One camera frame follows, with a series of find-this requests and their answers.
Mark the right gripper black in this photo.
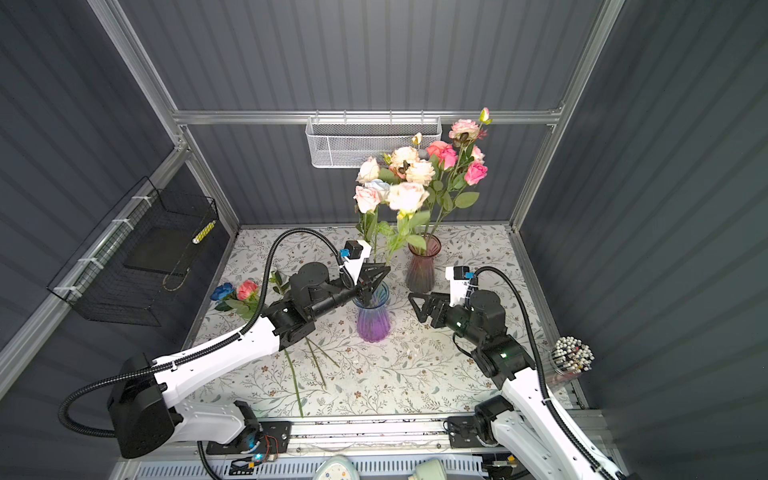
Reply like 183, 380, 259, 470
410, 289, 484, 349

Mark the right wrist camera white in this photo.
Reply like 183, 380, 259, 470
445, 266, 476, 307

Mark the light pink rose stem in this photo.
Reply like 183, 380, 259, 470
353, 186, 381, 260

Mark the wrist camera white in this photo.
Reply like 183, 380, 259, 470
445, 266, 476, 307
340, 240, 372, 287

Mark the bundle of white-tipped sticks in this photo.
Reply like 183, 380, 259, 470
550, 336, 595, 381

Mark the black wire basket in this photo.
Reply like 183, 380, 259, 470
48, 181, 219, 327

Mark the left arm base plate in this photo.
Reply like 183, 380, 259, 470
205, 421, 293, 456

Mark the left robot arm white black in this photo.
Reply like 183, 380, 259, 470
108, 260, 391, 459

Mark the white vented rail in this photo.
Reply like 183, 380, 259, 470
133, 454, 489, 479

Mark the yellow green marker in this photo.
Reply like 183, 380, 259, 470
192, 220, 217, 245

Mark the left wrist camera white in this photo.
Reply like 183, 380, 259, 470
340, 240, 372, 287

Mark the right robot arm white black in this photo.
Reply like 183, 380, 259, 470
408, 290, 636, 479

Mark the blue purple glass vase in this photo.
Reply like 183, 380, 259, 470
353, 282, 391, 343

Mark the magenta rose long stem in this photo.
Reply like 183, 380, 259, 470
438, 147, 458, 170

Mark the cream white rose stem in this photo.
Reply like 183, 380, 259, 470
356, 157, 381, 185

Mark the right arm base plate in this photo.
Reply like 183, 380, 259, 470
442, 415, 498, 449

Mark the hot pink rose stem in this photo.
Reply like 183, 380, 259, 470
431, 160, 488, 234

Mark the floral patterned table mat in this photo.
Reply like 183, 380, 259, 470
192, 224, 549, 418

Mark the pink grey glass vase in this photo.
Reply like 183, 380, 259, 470
406, 234, 442, 293

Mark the bunch of artificial flowers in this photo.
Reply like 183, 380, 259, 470
210, 269, 339, 417

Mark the cream peach rose stem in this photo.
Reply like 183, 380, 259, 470
378, 182, 430, 262

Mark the salmon pink rose stem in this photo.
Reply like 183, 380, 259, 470
426, 140, 451, 158

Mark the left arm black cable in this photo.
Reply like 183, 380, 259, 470
57, 226, 344, 439

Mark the white wire mesh basket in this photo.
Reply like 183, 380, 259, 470
305, 114, 443, 169

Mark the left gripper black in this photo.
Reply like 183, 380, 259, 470
309, 260, 388, 324

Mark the peach spray rose stem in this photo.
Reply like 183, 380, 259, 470
385, 146, 420, 179

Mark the beige spray rose stem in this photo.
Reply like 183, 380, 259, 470
403, 132, 435, 186

